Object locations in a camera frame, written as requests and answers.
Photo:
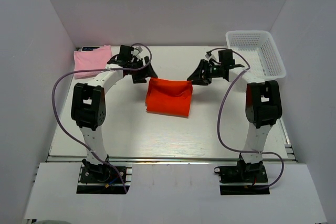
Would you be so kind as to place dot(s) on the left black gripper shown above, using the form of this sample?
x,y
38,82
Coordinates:
x,y
148,71

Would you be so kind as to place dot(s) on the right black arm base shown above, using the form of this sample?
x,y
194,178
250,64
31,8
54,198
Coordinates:
x,y
242,179

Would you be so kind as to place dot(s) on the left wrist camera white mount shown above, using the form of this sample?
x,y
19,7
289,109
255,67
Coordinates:
x,y
137,51

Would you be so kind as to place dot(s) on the small digital scale device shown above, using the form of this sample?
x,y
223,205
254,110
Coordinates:
x,y
89,48

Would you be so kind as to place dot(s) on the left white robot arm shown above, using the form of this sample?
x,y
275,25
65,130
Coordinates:
x,y
88,108

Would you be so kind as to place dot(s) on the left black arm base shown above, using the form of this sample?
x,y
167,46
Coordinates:
x,y
103,182

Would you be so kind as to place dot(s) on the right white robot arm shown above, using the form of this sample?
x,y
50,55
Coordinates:
x,y
263,106

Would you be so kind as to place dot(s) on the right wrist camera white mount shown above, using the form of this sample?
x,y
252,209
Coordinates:
x,y
211,58

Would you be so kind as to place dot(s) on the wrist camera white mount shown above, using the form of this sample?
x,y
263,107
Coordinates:
x,y
137,51
211,58

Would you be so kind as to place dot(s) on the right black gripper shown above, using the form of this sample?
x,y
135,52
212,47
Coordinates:
x,y
197,74

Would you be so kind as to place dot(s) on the white plastic mesh basket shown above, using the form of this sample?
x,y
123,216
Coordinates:
x,y
260,50

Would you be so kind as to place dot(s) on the orange t-shirt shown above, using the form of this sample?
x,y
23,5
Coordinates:
x,y
169,97

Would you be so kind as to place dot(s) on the folded pink t-shirt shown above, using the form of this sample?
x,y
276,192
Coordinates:
x,y
95,59

